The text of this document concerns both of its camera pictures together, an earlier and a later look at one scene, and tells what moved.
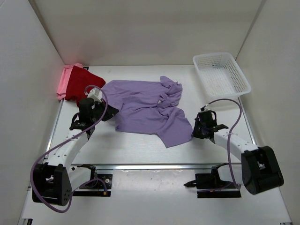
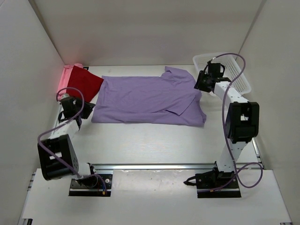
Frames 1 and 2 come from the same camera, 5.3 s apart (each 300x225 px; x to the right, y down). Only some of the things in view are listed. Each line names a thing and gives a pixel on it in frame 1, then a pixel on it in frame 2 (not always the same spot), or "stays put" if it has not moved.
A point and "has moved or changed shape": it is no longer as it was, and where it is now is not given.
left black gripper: x=110 y=111 to x=88 y=107
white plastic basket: x=220 y=76 stays put
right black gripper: x=195 y=132 to x=200 y=86
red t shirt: x=78 y=78 stays put
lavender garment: x=151 y=108 has moved or changed shape
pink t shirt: x=61 y=92 stays put
